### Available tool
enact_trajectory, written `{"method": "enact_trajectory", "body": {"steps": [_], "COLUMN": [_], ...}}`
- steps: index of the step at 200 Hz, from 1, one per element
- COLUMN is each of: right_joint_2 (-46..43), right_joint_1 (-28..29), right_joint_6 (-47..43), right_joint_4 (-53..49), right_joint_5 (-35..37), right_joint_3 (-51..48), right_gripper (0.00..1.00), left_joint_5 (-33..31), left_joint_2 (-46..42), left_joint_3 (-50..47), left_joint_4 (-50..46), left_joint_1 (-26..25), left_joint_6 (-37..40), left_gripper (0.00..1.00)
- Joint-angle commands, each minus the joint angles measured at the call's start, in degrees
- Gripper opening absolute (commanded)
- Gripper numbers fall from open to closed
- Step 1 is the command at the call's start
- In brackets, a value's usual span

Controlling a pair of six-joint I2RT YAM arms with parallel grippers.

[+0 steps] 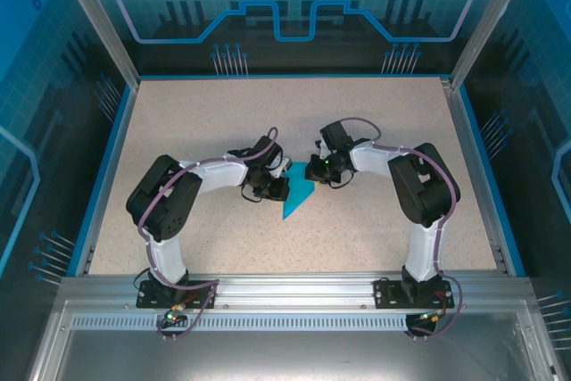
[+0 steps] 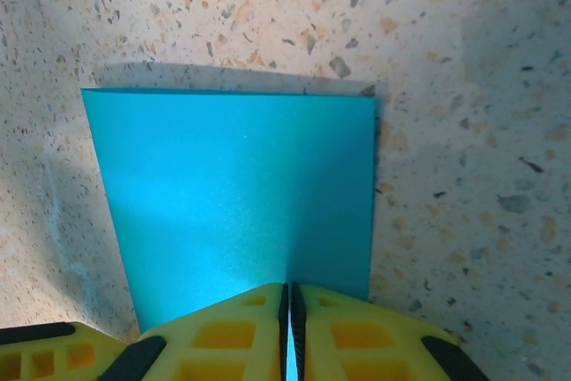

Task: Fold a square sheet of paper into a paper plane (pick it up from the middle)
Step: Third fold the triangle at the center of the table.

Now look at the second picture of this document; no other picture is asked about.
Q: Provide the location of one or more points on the blue paper sheet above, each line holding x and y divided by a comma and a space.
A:
232, 184

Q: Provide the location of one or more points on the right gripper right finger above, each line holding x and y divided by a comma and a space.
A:
357, 341

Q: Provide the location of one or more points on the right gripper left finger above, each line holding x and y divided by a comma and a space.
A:
223, 336

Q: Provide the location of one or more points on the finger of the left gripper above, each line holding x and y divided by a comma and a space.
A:
44, 354

